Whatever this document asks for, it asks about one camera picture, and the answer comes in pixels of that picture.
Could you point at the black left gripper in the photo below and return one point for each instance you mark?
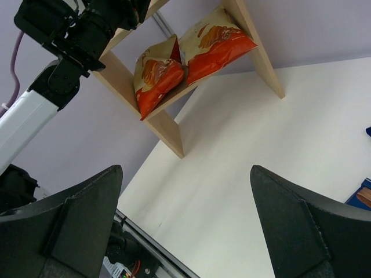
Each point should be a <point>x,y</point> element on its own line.
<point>80,37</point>

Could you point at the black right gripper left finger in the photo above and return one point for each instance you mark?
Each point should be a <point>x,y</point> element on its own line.
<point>62,235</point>

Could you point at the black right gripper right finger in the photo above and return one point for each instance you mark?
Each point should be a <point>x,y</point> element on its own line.
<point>308,234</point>

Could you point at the Burts spicy sweet chilli bag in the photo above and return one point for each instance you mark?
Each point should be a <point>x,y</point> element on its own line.
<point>361,198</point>

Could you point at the cassava chips bag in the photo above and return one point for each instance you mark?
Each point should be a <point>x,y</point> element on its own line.
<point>213,43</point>
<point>158,70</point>

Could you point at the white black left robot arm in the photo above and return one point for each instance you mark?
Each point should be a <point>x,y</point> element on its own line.
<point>21,121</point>

